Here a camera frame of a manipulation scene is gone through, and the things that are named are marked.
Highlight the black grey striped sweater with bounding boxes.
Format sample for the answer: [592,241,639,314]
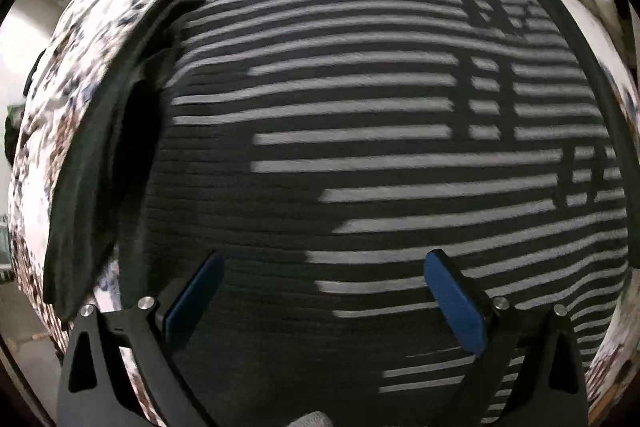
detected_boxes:
[43,0,639,426]

